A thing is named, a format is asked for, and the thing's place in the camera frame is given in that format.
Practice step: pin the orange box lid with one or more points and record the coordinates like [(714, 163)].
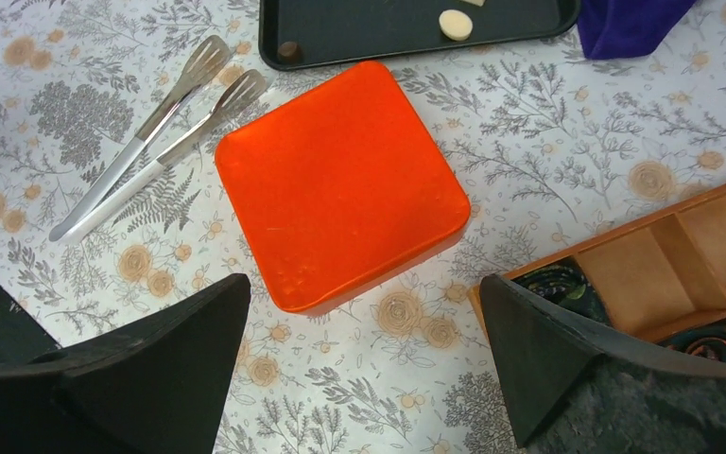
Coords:
[(340, 189)]

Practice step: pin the purple cloth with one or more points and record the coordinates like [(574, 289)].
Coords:
[(618, 29)]

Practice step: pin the white oval chocolate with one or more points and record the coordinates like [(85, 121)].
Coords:
[(455, 25)]

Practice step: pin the floral table mat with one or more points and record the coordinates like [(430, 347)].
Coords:
[(550, 148)]

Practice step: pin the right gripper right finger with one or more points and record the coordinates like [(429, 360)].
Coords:
[(573, 385)]

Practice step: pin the black tray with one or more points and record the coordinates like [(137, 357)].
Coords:
[(297, 34)]

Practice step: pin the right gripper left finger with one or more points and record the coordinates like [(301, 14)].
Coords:
[(156, 385)]

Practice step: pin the dark rolled cloth middle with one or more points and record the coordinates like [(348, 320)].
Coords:
[(708, 341)]

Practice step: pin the wooden compartment organizer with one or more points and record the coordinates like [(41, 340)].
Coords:
[(657, 276)]

